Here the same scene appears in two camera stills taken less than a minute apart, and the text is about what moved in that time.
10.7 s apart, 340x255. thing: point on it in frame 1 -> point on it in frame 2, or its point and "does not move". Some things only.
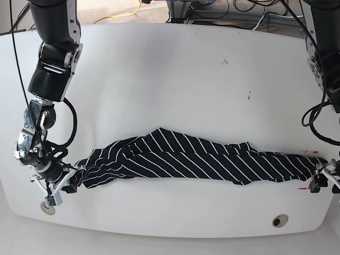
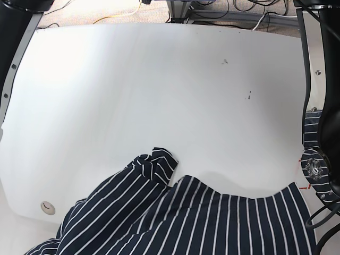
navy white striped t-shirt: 162,154 -> 137,211
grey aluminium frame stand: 180,11 does not move
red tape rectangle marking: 308,185 does not move
